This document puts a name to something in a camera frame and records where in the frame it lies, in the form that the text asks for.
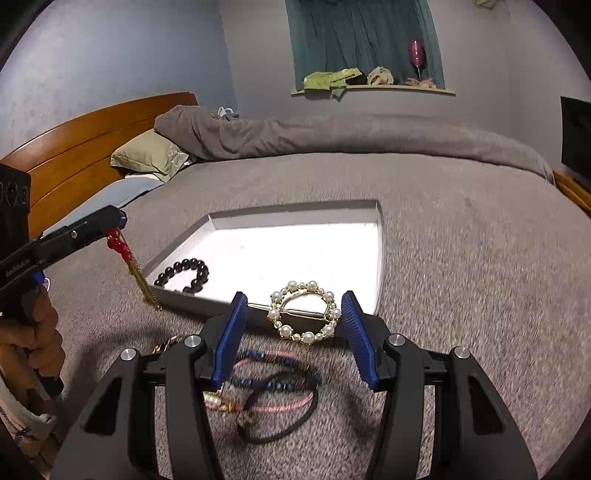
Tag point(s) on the grey bed cover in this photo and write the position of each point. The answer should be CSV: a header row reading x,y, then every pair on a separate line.
x,y
461,277

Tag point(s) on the red gold tassel earring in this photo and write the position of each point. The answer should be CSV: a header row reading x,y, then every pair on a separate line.
x,y
121,249

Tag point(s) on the black screen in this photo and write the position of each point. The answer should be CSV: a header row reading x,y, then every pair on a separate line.
x,y
577,134

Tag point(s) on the pink cloth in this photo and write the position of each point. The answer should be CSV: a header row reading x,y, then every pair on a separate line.
x,y
420,83

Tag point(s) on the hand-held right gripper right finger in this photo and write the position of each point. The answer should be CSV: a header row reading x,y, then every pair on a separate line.
x,y
359,344

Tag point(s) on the teal window curtain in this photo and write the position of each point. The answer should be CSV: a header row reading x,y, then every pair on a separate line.
x,y
360,32

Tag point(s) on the wooden bed headboard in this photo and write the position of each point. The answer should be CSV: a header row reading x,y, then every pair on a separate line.
x,y
69,157

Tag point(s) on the green cloth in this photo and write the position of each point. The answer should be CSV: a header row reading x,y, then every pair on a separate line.
x,y
330,78

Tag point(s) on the white printed bag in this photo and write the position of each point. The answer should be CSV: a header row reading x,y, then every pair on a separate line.
x,y
18,415

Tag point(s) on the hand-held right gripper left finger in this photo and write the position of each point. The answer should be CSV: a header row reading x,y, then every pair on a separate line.
x,y
230,339

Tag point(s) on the grey blue pillow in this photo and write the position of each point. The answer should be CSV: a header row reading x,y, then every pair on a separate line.
x,y
111,196

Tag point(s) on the wooden side furniture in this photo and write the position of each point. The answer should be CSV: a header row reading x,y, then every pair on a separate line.
x,y
575,189

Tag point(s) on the olive green pillow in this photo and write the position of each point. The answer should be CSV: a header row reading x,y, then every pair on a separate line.
x,y
147,154

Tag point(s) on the rolled grey duvet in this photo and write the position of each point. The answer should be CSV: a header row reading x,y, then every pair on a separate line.
x,y
346,138

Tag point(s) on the wooden window sill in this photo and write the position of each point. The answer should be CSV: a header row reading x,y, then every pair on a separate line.
x,y
392,90

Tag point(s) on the round pearl gold brooch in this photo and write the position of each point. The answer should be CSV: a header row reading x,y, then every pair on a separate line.
x,y
287,331

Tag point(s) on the beige cloth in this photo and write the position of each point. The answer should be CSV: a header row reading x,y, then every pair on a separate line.
x,y
382,76

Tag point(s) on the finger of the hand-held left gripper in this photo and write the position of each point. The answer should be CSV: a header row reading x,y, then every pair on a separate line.
x,y
78,233

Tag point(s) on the white shallow box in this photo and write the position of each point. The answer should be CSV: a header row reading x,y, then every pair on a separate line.
x,y
295,249

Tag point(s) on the person's left hand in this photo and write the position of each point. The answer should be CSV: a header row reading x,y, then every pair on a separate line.
x,y
44,337

